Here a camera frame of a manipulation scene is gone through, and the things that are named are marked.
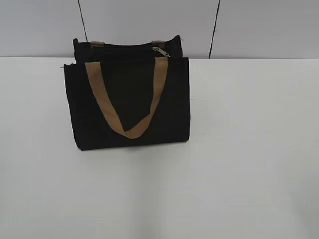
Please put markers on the black tote bag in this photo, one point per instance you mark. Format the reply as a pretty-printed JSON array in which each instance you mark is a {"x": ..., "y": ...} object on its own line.
[{"x": 128, "y": 95}]

